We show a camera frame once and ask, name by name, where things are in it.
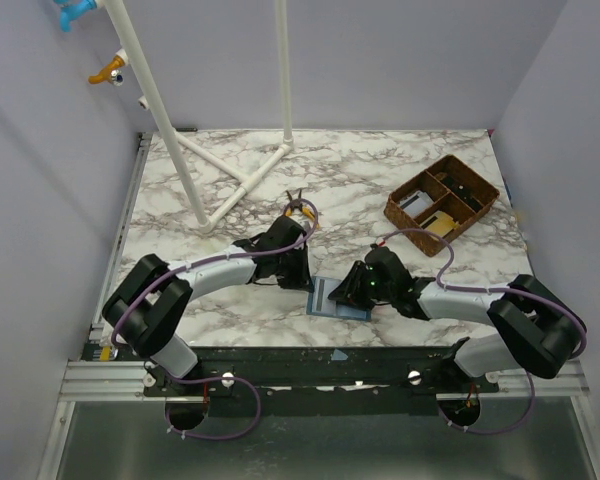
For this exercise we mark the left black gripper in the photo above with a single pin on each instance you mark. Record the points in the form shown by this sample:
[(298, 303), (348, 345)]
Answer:
[(302, 281)]

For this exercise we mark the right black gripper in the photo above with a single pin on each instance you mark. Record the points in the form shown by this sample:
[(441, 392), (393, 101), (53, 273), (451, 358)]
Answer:
[(359, 284)]

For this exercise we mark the blue card holder wallet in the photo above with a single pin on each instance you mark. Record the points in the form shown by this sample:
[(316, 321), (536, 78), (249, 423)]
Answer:
[(343, 312)]

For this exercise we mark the white grey striped card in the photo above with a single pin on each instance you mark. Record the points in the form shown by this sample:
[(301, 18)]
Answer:
[(321, 302)]

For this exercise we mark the gold striped credit card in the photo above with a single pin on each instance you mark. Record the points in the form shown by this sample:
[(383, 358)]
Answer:
[(436, 222)]

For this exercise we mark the gold VIP credit card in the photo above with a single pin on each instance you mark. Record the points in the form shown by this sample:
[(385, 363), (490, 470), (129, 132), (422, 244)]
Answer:
[(452, 225)]

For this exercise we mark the white striped credit card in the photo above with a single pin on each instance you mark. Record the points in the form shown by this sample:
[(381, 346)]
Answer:
[(415, 202)]

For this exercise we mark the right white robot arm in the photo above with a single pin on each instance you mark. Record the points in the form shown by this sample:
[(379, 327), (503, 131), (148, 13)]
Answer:
[(535, 331)]

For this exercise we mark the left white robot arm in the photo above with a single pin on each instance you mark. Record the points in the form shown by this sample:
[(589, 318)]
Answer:
[(147, 306)]

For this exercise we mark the white packets in basket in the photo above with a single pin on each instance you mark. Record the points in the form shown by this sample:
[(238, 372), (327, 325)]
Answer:
[(417, 200)]

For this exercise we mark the brown woven basket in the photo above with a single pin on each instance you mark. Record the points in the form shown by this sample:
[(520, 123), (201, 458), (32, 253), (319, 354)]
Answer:
[(409, 205)]

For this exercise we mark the black item in basket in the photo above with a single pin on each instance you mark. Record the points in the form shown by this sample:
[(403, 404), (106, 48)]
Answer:
[(460, 190)]

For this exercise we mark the orange brass tap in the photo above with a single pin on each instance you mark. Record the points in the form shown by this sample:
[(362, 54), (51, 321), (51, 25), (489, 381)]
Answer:
[(112, 72)]

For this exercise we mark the yellow handled pliers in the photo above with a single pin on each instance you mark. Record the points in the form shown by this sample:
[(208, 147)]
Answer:
[(297, 203)]

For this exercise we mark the aluminium extrusion rail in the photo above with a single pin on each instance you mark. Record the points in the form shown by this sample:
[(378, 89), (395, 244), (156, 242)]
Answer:
[(127, 381)]

